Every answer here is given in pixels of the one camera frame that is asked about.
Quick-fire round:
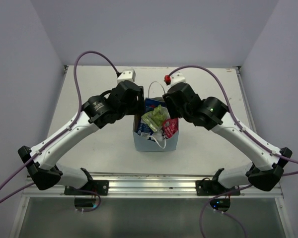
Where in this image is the green small snack packet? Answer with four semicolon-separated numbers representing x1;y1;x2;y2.
141;105;168;132

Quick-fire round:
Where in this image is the red small snack packet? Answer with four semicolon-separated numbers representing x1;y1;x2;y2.
162;119;178;139

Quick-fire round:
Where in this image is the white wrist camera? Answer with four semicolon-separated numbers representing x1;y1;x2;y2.
164;71;186;87
117;69;136;84

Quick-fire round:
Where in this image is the aluminium rail frame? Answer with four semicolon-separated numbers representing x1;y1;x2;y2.
8;64;295;238

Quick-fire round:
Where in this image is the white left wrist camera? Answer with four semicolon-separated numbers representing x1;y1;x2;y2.
117;69;136;84

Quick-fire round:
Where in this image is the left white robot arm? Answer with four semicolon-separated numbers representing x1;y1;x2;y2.
18;80;145;195

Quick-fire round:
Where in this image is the purple Fox's candy bag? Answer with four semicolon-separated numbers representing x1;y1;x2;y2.
151;130;166;143

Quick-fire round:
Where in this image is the blue white snack bag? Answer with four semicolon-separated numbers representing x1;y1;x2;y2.
135;98;168;142

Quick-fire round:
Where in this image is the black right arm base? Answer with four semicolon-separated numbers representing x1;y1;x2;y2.
195;178;240;196

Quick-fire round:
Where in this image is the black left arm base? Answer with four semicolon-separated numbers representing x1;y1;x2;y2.
64;179;109;196

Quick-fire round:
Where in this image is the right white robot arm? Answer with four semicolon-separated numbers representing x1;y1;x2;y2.
163;82;292;195

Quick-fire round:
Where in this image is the light blue paper bag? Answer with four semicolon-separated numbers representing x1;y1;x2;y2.
133;88;179;152

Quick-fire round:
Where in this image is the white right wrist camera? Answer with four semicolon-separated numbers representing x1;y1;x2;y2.
164;71;186;87

